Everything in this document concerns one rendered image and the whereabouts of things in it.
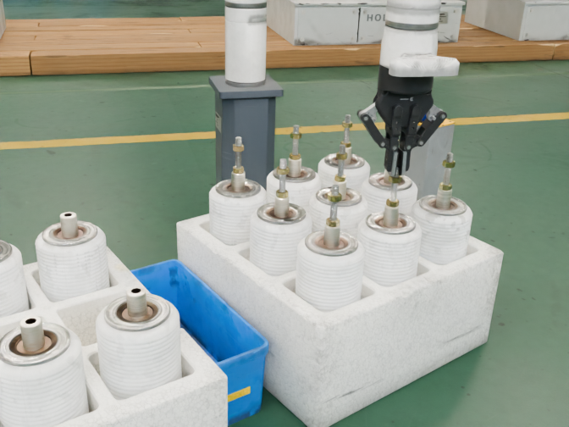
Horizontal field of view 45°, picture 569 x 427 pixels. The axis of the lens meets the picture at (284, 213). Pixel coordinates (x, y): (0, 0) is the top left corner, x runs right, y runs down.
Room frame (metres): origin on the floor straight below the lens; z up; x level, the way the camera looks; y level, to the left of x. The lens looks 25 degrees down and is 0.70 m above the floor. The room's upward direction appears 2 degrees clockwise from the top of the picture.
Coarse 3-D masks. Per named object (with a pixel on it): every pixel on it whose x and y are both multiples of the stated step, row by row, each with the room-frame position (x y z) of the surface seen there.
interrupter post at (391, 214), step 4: (384, 208) 0.94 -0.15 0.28; (388, 208) 0.93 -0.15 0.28; (392, 208) 0.93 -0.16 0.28; (396, 208) 0.93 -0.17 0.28; (384, 212) 0.94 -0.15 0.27; (388, 212) 0.93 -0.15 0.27; (392, 212) 0.93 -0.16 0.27; (396, 212) 0.93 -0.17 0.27; (384, 216) 0.94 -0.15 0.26; (388, 216) 0.93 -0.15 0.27; (392, 216) 0.93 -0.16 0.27; (396, 216) 0.93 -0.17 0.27; (384, 220) 0.93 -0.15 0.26; (388, 220) 0.93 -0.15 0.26; (392, 220) 0.93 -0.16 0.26; (396, 220) 0.93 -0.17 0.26; (384, 224) 0.93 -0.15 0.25; (388, 224) 0.93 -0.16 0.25; (392, 224) 0.93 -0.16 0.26; (396, 224) 0.93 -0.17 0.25
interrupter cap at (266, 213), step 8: (264, 208) 0.97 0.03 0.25; (272, 208) 0.97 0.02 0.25; (296, 208) 0.97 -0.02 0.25; (264, 216) 0.94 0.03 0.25; (272, 216) 0.95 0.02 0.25; (288, 216) 0.95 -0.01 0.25; (296, 216) 0.95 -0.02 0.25; (304, 216) 0.95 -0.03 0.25; (280, 224) 0.92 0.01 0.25; (288, 224) 0.92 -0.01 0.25
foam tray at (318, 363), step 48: (192, 240) 1.02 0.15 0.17; (240, 288) 0.91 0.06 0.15; (288, 288) 0.88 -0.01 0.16; (384, 288) 0.87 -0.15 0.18; (432, 288) 0.89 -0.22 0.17; (480, 288) 0.97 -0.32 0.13; (288, 336) 0.81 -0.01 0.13; (336, 336) 0.78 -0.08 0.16; (384, 336) 0.83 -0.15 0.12; (432, 336) 0.90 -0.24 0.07; (480, 336) 0.98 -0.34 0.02; (288, 384) 0.81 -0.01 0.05; (336, 384) 0.78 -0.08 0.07; (384, 384) 0.84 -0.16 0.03
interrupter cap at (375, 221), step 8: (368, 216) 0.95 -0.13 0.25; (376, 216) 0.96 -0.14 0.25; (400, 216) 0.96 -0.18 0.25; (408, 216) 0.96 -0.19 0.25; (368, 224) 0.93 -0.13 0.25; (376, 224) 0.93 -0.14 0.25; (400, 224) 0.94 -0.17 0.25; (408, 224) 0.93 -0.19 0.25; (384, 232) 0.90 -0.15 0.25; (392, 232) 0.90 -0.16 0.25; (400, 232) 0.90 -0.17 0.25; (408, 232) 0.91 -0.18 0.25
